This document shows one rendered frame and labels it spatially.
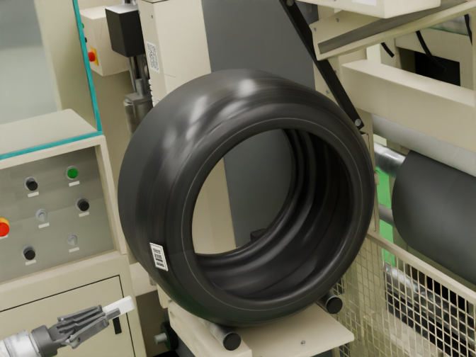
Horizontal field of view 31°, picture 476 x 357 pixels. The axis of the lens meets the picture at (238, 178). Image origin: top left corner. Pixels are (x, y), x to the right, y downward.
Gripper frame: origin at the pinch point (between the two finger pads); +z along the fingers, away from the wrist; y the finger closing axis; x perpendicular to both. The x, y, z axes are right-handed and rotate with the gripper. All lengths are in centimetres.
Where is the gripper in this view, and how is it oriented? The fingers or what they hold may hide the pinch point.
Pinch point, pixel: (118, 308)
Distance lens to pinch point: 205.2
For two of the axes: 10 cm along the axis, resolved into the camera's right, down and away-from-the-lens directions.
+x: 2.5, 8.8, 4.0
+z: 8.8, -3.8, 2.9
